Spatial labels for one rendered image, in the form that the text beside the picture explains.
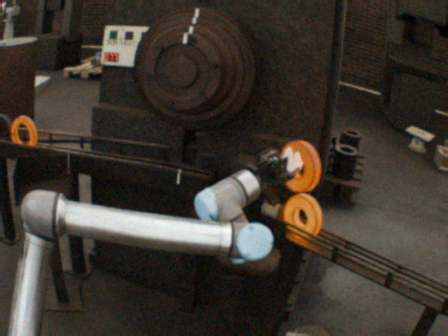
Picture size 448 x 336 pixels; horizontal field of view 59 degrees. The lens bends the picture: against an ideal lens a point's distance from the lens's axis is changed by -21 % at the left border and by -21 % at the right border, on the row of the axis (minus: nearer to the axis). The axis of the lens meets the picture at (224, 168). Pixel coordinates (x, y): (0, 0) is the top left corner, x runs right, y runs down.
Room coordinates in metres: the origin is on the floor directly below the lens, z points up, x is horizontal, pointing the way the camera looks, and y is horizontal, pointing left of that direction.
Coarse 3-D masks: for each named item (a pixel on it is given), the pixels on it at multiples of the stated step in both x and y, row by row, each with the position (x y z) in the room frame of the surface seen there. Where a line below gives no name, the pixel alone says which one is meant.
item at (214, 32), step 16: (160, 32) 1.70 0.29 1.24; (176, 32) 1.66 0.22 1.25; (192, 32) 1.64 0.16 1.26; (208, 32) 1.63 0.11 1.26; (224, 32) 1.64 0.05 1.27; (144, 48) 1.71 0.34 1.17; (224, 48) 1.61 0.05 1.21; (144, 64) 1.71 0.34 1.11; (224, 64) 1.61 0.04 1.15; (240, 64) 1.62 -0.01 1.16; (144, 80) 1.71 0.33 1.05; (224, 80) 1.61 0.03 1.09; (240, 80) 1.62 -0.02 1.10; (224, 96) 1.62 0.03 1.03; (176, 112) 1.67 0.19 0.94; (192, 112) 1.64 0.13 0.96; (208, 112) 1.64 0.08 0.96
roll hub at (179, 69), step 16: (176, 48) 1.62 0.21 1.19; (192, 48) 1.60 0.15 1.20; (208, 48) 1.58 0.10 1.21; (160, 64) 1.63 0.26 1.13; (176, 64) 1.60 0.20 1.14; (192, 64) 1.58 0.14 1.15; (208, 64) 1.59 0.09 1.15; (160, 80) 1.63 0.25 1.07; (176, 80) 1.60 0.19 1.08; (192, 80) 1.58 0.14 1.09; (208, 80) 1.58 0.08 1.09; (160, 96) 1.62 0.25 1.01; (176, 96) 1.61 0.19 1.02; (192, 96) 1.60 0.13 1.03; (208, 96) 1.57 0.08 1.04
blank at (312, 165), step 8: (288, 144) 1.41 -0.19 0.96; (296, 144) 1.39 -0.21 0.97; (304, 144) 1.37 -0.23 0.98; (304, 152) 1.36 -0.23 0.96; (312, 152) 1.35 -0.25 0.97; (304, 160) 1.36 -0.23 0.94; (312, 160) 1.33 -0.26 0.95; (304, 168) 1.35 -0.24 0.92; (312, 168) 1.33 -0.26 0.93; (320, 168) 1.34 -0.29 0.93; (296, 176) 1.38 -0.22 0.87; (304, 176) 1.35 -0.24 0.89; (312, 176) 1.32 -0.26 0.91; (320, 176) 1.34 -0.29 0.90; (288, 184) 1.39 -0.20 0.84; (296, 184) 1.36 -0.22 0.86; (304, 184) 1.34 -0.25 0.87; (312, 184) 1.32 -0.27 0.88
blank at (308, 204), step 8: (288, 200) 1.48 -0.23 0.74; (296, 200) 1.45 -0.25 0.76; (304, 200) 1.42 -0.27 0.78; (312, 200) 1.42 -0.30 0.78; (288, 208) 1.47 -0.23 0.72; (296, 208) 1.44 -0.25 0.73; (304, 208) 1.42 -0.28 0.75; (312, 208) 1.39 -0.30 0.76; (320, 208) 1.40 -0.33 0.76; (288, 216) 1.46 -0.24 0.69; (296, 216) 1.46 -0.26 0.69; (312, 216) 1.39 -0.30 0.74; (320, 216) 1.39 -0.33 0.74; (296, 224) 1.44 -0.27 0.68; (312, 224) 1.38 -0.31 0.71; (320, 224) 1.38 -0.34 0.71; (312, 232) 1.38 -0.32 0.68
